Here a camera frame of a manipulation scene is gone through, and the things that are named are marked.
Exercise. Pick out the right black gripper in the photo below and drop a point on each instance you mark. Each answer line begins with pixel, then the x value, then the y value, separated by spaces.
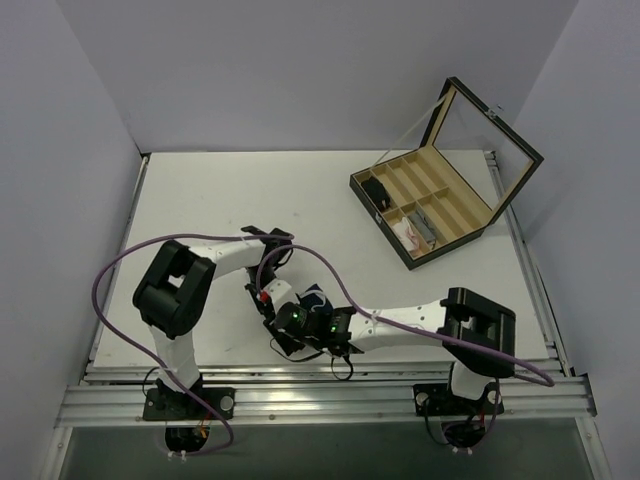
pixel 280 338

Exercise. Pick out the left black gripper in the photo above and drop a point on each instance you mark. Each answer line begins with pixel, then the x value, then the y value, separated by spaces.
pixel 255 296

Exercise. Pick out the navy blue underwear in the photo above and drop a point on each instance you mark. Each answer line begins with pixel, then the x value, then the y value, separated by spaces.
pixel 314 299

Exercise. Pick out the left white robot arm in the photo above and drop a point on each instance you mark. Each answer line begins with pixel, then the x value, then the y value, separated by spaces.
pixel 171 298

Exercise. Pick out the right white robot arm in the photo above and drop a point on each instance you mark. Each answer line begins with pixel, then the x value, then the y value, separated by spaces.
pixel 478 332

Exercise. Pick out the black rolled cloth in box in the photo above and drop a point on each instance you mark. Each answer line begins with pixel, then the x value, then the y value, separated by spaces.
pixel 377 193

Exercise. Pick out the white pink rolled cloth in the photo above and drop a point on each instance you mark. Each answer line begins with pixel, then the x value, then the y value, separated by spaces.
pixel 405 233

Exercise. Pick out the grey rolled cloth in box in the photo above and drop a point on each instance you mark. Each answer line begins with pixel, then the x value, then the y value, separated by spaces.
pixel 422 225

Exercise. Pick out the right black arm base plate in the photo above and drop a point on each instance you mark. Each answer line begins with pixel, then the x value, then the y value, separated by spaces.
pixel 436 400

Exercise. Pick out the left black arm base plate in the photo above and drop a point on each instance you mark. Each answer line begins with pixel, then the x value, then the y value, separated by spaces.
pixel 168 405

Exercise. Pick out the aluminium rail frame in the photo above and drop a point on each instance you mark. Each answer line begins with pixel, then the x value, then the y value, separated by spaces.
pixel 549 432

